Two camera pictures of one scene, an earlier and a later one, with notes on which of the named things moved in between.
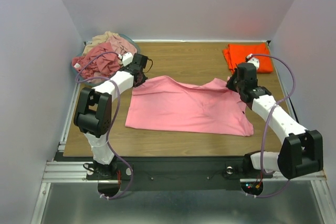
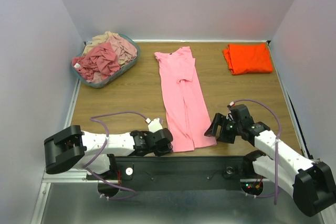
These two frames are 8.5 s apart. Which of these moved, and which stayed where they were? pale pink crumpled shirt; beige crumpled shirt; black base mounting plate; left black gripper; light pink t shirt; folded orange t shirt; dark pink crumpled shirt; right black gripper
Moved: left black gripper; right black gripper; light pink t shirt
Stayed: beige crumpled shirt; folded orange t shirt; dark pink crumpled shirt; pale pink crumpled shirt; black base mounting plate
